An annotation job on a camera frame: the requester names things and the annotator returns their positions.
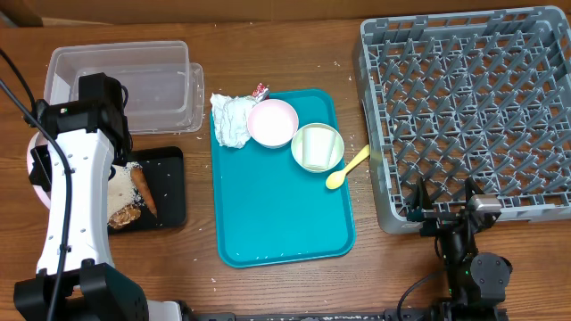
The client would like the red foil snack wrapper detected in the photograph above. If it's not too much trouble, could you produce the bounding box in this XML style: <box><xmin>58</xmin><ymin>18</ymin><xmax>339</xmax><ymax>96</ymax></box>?
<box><xmin>252</xmin><ymin>83</ymin><xmax>269</xmax><ymax>103</ymax></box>

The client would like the brown food scrap chunk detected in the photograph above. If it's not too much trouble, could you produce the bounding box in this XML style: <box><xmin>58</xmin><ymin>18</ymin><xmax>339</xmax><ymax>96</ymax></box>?
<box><xmin>108</xmin><ymin>204</ymin><xmax>141</xmax><ymax>230</ymax></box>

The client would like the white paper napkin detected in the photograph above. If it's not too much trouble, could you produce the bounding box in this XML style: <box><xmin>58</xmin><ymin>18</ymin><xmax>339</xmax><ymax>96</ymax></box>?
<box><xmin>210</xmin><ymin>94</ymin><xmax>257</xmax><ymax>149</ymax></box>

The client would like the orange carrot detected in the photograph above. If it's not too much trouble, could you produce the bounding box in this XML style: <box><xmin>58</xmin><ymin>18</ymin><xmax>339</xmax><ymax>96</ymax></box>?
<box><xmin>130</xmin><ymin>167</ymin><xmax>158</xmax><ymax>217</ymax></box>

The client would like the small white cup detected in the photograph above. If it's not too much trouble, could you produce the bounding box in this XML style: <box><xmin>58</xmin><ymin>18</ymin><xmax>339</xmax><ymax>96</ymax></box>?
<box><xmin>302</xmin><ymin>127</ymin><xmax>336</xmax><ymax>170</ymax></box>

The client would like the black plastic tray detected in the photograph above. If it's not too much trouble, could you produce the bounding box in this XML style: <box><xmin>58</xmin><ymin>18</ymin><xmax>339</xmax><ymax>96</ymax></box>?
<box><xmin>108</xmin><ymin>146</ymin><xmax>186</xmax><ymax>235</ymax></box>

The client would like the grey dishwasher rack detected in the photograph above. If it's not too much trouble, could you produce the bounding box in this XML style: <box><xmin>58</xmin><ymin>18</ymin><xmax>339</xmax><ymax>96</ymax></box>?
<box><xmin>353</xmin><ymin>6</ymin><xmax>570</xmax><ymax>234</ymax></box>

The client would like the clear plastic bin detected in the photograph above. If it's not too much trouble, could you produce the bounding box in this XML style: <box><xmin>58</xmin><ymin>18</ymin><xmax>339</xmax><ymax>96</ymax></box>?
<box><xmin>44</xmin><ymin>41</ymin><xmax>204</xmax><ymax>135</ymax></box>

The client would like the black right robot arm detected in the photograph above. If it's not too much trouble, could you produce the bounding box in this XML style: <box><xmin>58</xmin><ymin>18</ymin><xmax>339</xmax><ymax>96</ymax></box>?
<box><xmin>396</xmin><ymin>177</ymin><xmax>513</xmax><ymax>321</ymax></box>

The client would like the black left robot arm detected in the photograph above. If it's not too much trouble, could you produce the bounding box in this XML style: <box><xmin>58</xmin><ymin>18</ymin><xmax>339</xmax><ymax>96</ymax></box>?
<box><xmin>13</xmin><ymin>73</ymin><xmax>193</xmax><ymax>320</ymax></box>

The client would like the pile of rice grains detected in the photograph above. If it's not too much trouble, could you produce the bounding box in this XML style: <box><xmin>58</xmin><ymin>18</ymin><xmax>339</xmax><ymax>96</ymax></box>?
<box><xmin>107</xmin><ymin>161</ymin><xmax>141</xmax><ymax>218</ymax></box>

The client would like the medium white plate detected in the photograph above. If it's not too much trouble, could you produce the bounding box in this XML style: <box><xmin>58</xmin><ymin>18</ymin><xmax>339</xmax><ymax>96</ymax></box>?
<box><xmin>247</xmin><ymin>99</ymin><xmax>299</xmax><ymax>149</ymax></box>

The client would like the yellow plastic spoon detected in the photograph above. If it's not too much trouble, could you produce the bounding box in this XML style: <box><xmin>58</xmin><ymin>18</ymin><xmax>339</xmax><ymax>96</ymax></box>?
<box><xmin>326</xmin><ymin>144</ymin><xmax>370</xmax><ymax>190</ymax></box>

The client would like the teal plastic serving tray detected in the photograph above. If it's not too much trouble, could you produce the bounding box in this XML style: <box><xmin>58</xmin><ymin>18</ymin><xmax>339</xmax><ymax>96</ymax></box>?
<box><xmin>209</xmin><ymin>88</ymin><xmax>357</xmax><ymax>269</ymax></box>

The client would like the large white plate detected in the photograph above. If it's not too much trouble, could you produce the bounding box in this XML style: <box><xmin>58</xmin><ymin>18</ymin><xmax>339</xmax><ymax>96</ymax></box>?
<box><xmin>26</xmin><ymin>132</ymin><xmax>52</xmax><ymax>209</ymax></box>

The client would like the pale green saucer plate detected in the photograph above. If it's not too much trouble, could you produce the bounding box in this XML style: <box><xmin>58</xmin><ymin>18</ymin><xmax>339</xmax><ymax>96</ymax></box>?
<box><xmin>291</xmin><ymin>123</ymin><xmax>344</xmax><ymax>173</ymax></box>

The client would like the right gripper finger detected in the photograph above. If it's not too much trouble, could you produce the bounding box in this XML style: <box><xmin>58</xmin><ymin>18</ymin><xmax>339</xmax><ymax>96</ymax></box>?
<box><xmin>410</xmin><ymin>177</ymin><xmax>434</xmax><ymax>213</ymax></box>
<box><xmin>464</xmin><ymin>177</ymin><xmax>484</xmax><ymax>210</ymax></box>

